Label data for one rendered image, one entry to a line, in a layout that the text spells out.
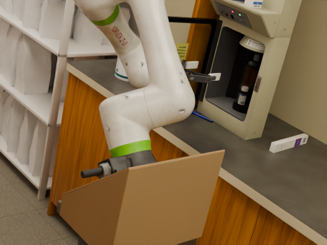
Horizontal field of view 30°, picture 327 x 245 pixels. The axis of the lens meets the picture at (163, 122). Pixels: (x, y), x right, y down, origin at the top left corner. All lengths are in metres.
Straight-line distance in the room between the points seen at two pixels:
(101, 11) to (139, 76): 0.37
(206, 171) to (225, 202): 0.69
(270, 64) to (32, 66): 1.68
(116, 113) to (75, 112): 1.40
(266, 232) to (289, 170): 0.32
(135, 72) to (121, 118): 0.48
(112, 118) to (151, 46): 0.25
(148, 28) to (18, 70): 2.08
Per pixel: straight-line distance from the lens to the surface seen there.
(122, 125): 1.80
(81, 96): 3.14
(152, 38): 1.85
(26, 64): 3.77
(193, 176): 1.74
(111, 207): 1.65
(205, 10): 2.75
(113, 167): 1.77
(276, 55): 2.61
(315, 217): 2.25
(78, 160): 3.24
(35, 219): 3.56
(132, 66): 2.27
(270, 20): 2.49
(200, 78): 2.41
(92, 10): 1.97
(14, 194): 3.77
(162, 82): 1.81
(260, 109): 2.68
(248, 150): 2.60
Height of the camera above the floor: 1.96
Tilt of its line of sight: 23 degrees down
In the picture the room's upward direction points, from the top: 13 degrees clockwise
